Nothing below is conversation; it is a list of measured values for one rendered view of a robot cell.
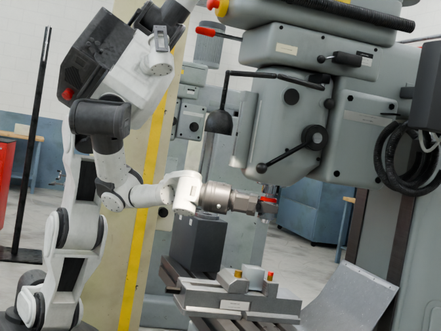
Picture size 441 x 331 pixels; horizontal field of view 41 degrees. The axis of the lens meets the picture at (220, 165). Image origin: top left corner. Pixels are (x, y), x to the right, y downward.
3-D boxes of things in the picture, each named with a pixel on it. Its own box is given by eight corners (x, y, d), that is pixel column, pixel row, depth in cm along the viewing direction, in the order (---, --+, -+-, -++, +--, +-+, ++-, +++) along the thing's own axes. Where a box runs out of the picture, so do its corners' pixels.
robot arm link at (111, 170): (91, 203, 186) (81, 152, 170) (114, 176, 194) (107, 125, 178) (123, 217, 183) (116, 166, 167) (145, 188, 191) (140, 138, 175)
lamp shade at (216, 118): (198, 130, 153) (202, 106, 153) (217, 133, 159) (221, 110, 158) (218, 133, 148) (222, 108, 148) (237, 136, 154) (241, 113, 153)
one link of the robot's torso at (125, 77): (27, 115, 185) (65, 52, 158) (77, 48, 206) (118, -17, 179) (107, 168, 192) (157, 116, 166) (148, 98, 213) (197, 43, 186)
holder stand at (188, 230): (189, 271, 211) (198, 215, 210) (168, 255, 231) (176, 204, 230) (219, 272, 216) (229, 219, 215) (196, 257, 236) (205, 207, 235)
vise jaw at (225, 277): (227, 292, 164) (230, 278, 164) (216, 280, 176) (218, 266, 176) (247, 294, 166) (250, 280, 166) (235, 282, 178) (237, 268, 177)
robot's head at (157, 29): (147, 66, 172) (151, 50, 166) (146, 41, 176) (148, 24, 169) (169, 66, 174) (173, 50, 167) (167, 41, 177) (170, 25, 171)
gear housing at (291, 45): (266, 58, 151) (273, 19, 151) (235, 64, 174) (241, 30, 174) (379, 83, 162) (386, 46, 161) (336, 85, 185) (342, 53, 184)
